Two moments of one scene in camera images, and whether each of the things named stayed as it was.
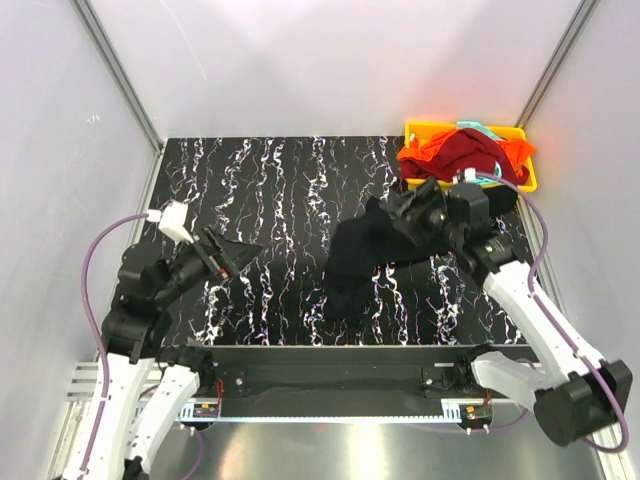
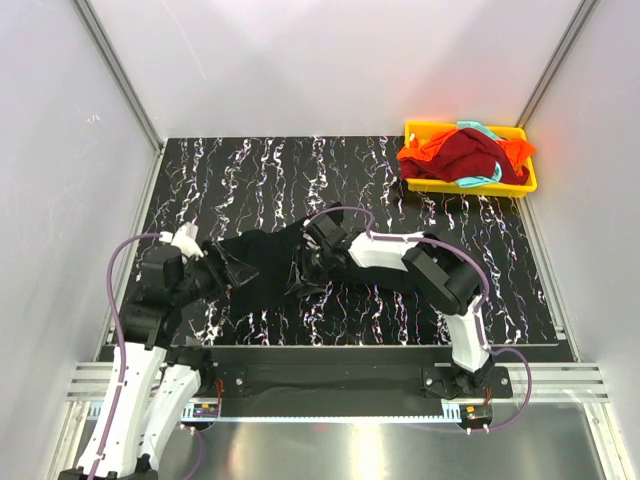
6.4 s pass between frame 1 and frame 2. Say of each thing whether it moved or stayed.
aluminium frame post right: stayed
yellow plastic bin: stayed
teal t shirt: stayed
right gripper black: moved
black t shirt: moved
